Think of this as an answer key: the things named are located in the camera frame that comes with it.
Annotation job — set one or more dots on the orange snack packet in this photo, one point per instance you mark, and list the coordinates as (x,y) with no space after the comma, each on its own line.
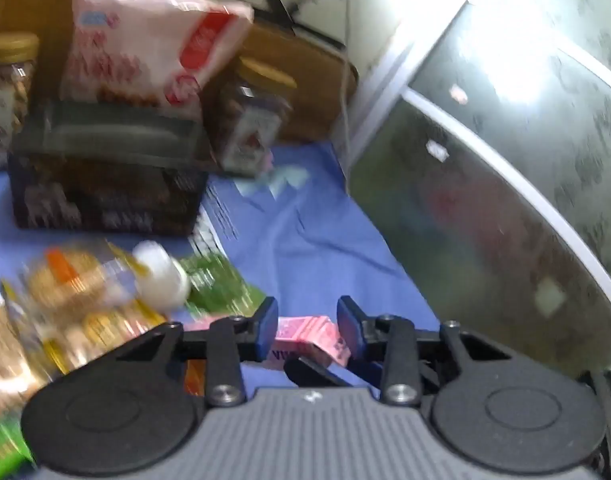
(195,377)

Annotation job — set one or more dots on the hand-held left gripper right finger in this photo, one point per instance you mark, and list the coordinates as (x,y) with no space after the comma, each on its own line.
(348,330)

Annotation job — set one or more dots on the bright green snack packet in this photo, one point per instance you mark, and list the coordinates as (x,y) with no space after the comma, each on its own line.
(3,447)
(215,285)

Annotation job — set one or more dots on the black tape strip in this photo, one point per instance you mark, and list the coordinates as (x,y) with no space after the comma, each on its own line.
(285,15)

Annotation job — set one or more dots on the pink snack bag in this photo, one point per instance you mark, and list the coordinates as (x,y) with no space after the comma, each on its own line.
(135,50)

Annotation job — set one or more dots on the glass door cabinet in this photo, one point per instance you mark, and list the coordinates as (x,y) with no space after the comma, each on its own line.
(485,185)

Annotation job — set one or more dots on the white-capped bottle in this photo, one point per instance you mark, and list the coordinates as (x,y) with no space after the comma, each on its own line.
(160,275)

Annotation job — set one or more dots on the blue printed blanket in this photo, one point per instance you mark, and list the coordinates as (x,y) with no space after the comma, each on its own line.
(305,240)

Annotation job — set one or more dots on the pink snack packet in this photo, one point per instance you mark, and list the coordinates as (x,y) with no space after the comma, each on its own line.
(305,335)

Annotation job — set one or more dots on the dark printed box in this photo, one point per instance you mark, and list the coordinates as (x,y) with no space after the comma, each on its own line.
(105,180)

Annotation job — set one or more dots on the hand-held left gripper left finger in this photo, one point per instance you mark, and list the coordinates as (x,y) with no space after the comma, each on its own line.
(265,330)

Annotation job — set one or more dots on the brown headboard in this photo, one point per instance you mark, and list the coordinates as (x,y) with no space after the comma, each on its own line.
(305,100)

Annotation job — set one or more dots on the gold-lid nut jar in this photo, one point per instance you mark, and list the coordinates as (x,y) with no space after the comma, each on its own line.
(250,120)
(8,90)

